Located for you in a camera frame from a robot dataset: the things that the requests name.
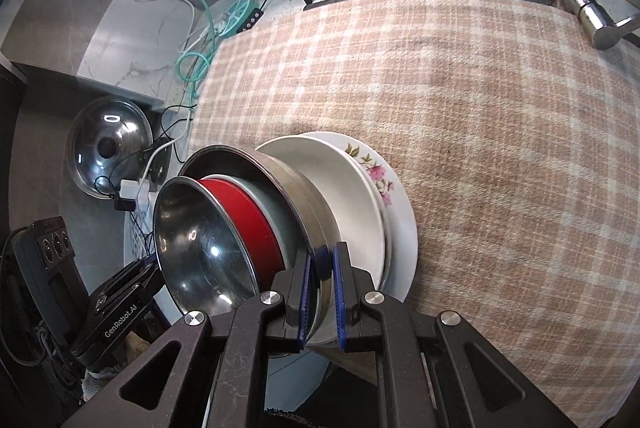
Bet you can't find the white charger cable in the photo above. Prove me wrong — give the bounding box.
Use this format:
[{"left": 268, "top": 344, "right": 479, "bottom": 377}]
[{"left": 140, "top": 118, "right": 193, "bottom": 189}]

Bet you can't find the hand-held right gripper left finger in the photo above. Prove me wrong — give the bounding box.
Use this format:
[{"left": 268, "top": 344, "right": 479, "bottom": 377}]
[{"left": 60, "top": 253, "right": 313, "bottom": 428}]

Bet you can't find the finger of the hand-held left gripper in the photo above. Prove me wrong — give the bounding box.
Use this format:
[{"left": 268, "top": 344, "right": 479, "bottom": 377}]
[{"left": 127, "top": 257, "right": 163, "bottom": 289}]

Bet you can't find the steel pot lid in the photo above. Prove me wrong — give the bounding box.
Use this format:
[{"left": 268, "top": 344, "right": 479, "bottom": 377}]
[{"left": 66, "top": 96, "right": 153, "bottom": 199}]

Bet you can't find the plaid table cloth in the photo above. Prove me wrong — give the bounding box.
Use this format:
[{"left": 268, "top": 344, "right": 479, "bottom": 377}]
[{"left": 187, "top": 0, "right": 640, "bottom": 428}]

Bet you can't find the red steel bowl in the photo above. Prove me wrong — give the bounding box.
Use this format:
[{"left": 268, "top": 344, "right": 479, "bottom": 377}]
[{"left": 152, "top": 175, "right": 281, "bottom": 316}]

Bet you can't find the white charger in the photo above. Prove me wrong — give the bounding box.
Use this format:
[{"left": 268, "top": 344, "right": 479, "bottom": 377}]
[{"left": 117, "top": 180, "right": 151, "bottom": 203}]

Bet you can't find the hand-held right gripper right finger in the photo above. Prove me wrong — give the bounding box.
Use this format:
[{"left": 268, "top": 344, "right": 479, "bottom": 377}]
[{"left": 332, "top": 242, "right": 581, "bottom": 428}]

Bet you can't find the black inline remote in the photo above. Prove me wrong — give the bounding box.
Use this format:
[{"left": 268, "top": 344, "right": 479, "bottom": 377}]
[{"left": 235, "top": 8, "right": 263, "bottom": 33}]

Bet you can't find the dark green round object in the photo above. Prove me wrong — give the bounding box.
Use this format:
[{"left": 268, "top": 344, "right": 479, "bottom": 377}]
[{"left": 147, "top": 137, "right": 173, "bottom": 189}]

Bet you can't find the small floral plate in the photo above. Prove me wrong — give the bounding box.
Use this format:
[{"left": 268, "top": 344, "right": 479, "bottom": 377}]
[{"left": 300, "top": 131, "right": 403, "bottom": 293}]

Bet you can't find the white wire rack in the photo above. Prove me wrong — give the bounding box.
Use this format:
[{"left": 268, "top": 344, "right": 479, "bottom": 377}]
[{"left": 127, "top": 208, "right": 158, "bottom": 269}]

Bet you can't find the teal cable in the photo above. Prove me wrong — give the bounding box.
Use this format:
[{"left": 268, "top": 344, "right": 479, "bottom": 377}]
[{"left": 62, "top": 0, "right": 261, "bottom": 103}]

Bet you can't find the white bowl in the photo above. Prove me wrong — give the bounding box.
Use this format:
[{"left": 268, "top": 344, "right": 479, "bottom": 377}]
[{"left": 220, "top": 175, "right": 303, "bottom": 271}]

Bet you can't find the large floral plate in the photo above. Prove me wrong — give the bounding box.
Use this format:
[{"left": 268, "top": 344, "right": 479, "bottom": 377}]
[{"left": 382, "top": 178, "right": 419, "bottom": 309}]

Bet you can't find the teal round power strip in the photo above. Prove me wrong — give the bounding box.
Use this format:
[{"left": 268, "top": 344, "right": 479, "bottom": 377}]
[{"left": 220, "top": 0, "right": 256, "bottom": 33}]

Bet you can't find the white leaf-print plate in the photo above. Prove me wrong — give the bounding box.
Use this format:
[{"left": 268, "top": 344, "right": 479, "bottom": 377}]
[{"left": 255, "top": 135, "right": 388, "bottom": 344}]

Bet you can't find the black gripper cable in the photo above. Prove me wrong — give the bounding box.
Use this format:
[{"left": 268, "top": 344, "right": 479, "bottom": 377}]
[{"left": 0, "top": 228, "right": 86, "bottom": 389}]

